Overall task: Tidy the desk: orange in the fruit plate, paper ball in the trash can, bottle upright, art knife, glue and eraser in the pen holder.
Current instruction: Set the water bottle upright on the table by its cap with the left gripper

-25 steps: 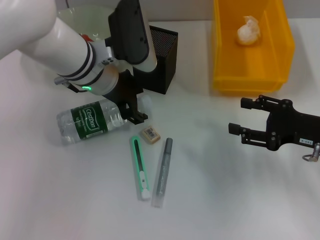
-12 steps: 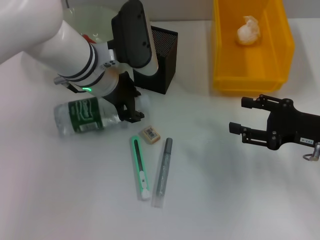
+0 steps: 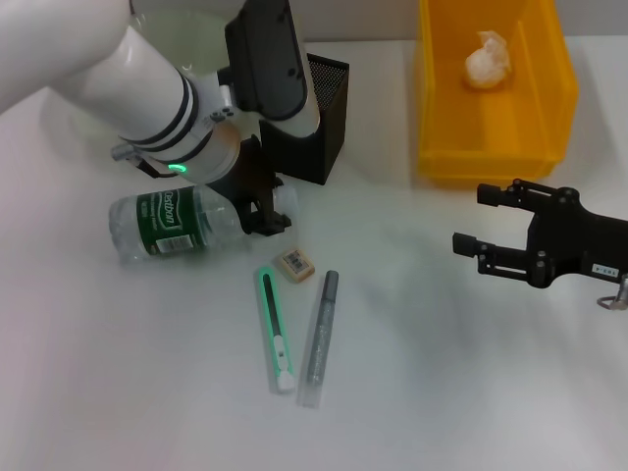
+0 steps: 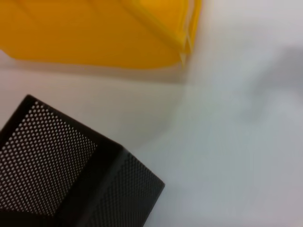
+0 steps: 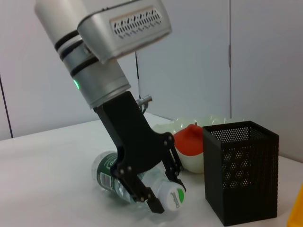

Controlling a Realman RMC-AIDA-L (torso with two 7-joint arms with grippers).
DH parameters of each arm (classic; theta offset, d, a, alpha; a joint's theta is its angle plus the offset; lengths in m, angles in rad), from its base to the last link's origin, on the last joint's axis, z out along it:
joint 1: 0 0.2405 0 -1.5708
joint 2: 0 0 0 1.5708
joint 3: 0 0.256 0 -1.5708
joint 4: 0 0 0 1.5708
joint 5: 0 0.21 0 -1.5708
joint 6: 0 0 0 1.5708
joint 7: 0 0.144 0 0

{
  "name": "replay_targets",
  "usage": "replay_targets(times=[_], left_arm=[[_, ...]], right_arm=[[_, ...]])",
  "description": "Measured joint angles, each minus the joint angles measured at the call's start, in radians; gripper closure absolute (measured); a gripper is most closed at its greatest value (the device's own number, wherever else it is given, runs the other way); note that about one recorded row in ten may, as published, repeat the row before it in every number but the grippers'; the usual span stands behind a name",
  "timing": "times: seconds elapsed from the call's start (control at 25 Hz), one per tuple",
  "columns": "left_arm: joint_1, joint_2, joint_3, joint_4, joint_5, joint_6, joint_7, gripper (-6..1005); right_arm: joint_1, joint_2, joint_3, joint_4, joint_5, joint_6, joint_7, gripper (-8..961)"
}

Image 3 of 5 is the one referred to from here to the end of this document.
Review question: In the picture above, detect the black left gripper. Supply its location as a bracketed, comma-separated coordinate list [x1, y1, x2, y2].
[209, 133, 294, 237]

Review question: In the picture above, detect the white paper ball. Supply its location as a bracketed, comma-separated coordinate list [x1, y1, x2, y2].
[463, 29, 516, 92]

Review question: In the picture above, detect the left gripper connector cable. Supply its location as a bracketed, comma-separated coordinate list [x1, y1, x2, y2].
[110, 142, 173, 180]

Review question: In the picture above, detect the grey pen in clear sleeve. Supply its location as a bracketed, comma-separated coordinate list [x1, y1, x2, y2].
[295, 269, 340, 409]

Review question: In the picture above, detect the green utility knife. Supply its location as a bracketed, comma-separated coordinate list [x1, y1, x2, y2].
[255, 264, 296, 396]

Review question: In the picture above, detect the yellow plastic bin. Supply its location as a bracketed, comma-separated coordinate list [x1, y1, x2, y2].
[415, 0, 580, 190]

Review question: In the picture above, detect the gripper connector cable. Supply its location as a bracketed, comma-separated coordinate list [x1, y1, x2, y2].
[596, 274, 628, 312]
[110, 142, 173, 180]

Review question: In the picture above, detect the right gripper connector cable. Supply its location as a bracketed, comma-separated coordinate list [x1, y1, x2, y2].
[596, 274, 628, 312]

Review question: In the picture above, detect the pale green glass fruit plate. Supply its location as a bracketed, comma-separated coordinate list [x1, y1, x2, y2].
[128, 8, 236, 82]

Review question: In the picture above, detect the beige eraser with barcode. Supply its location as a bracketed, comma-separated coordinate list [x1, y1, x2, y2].
[275, 246, 317, 285]

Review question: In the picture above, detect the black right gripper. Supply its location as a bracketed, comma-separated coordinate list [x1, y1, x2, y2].
[451, 178, 628, 291]

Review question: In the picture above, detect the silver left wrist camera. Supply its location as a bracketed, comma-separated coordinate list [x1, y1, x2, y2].
[215, 0, 326, 143]

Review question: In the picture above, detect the black mesh pen holder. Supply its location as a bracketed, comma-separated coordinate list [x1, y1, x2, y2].
[258, 52, 351, 186]

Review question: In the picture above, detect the clear green-label water bottle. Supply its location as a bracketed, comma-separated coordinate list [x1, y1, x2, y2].
[107, 183, 299, 265]

